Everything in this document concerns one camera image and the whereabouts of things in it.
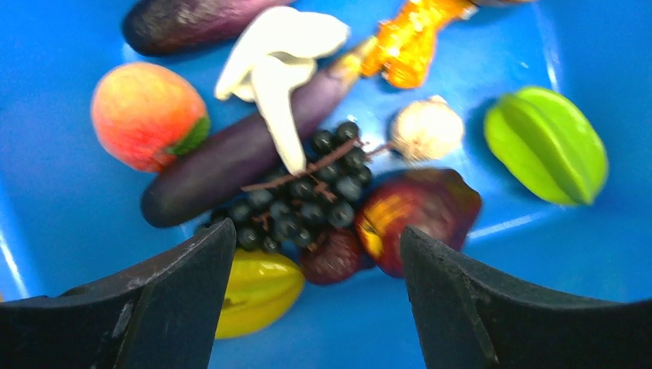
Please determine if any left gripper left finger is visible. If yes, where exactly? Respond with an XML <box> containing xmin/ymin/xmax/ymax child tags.
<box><xmin>1</xmin><ymin>219</ymin><xmax>236</xmax><ymax>368</ymax></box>

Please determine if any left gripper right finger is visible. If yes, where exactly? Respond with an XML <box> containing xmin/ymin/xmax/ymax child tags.
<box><xmin>400</xmin><ymin>227</ymin><xmax>651</xmax><ymax>368</ymax></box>

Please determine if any orange peach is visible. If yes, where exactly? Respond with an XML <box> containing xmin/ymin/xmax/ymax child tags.
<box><xmin>91</xmin><ymin>61</ymin><xmax>211</xmax><ymax>172</ymax></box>

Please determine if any white garlic mushroom toy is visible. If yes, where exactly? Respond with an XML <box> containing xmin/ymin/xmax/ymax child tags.
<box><xmin>214</xmin><ymin>6</ymin><xmax>351</xmax><ymax>175</ymax></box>

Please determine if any yellow fruit piece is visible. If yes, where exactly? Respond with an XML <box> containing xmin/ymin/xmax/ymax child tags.
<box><xmin>215</xmin><ymin>249</ymin><xmax>305</xmax><ymax>340</ymax></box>

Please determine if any blue plastic bin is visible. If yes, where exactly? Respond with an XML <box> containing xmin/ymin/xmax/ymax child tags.
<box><xmin>1</xmin><ymin>1</ymin><xmax>651</xmax><ymax>368</ymax></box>

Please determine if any purple eggplant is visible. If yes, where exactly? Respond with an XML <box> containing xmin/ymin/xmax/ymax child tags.
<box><xmin>140</xmin><ymin>36</ymin><xmax>378</xmax><ymax>228</ymax></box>

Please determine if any dark red lychee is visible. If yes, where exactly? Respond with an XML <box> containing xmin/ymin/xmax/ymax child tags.
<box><xmin>299</xmin><ymin>227</ymin><xmax>365</xmax><ymax>285</ymax></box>

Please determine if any black grape bunch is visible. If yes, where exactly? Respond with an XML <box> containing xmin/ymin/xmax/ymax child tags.
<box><xmin>196</xmin><ymin>121</ymin><xmax>373</xmax><ymax>254</ymax></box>

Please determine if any small beige mushroom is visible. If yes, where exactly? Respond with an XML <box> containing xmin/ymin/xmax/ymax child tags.
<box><xmin>390</xmin><ymin>95</ymin><xmax>465</xmax><ymax>161</ymax></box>

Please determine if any green leaf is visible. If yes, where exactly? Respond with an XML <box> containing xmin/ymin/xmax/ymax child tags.
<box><xmin>484</xmin><ymin>86</ymin><xmax>609</xmax><ymax>205</ymax></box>

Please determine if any orange starfish cookie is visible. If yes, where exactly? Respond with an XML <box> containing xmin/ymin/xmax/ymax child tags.
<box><xmin>361</xmin><ymin>0</ymin><xmax>477</xmax><ymax>89</ymax></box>

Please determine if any dark red plum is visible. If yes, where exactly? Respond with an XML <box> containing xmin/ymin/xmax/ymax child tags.
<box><xmin>121</xmin><ymin>0</ymin><xmax>291</xmax><ymax>57</ymax></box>

